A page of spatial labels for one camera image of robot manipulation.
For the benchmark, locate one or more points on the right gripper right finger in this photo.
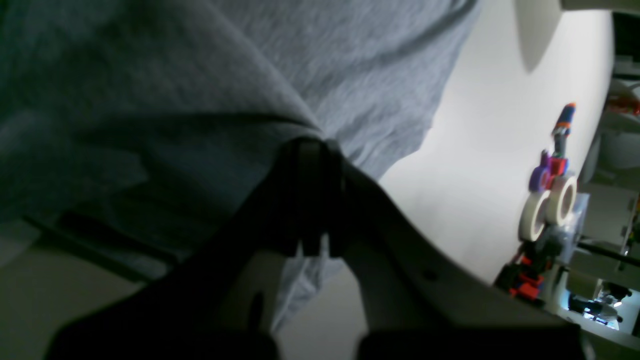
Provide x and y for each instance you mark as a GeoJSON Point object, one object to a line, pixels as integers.
{"type": "Point", "coordinates": [419, 305]}

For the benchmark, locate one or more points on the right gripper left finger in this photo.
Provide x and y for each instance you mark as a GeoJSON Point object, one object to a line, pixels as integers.
{"type": "Point", "coordinates": [214, 306]}

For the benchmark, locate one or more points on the grey T-shirt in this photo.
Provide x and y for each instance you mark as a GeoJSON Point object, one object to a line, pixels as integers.
{"type": "Point", "coordinates": [159, 117]}

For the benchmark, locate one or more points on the black red clamp pile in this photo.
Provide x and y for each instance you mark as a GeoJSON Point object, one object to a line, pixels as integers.
{"type": "Point", "coordinates": [523, 278]}

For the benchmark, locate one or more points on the white tape roll near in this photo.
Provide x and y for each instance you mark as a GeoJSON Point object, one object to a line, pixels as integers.
{"type": "Point", "coordinates": [533, 217]}

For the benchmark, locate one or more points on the white tape roll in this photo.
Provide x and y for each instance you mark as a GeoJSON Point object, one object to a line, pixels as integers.
{"type": "Point", "coordinates": [533, 217]}
{"type": "Point", "coordinates": [561, 200]}

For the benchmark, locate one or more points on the purple red blue toy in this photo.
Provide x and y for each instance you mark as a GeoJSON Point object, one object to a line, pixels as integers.
{"type": "Point", "coordinates": [554, 163]}

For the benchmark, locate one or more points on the white tape roll far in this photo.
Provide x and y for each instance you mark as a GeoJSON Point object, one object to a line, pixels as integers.
{"type": "Point", "coordinates": [561, 200]}

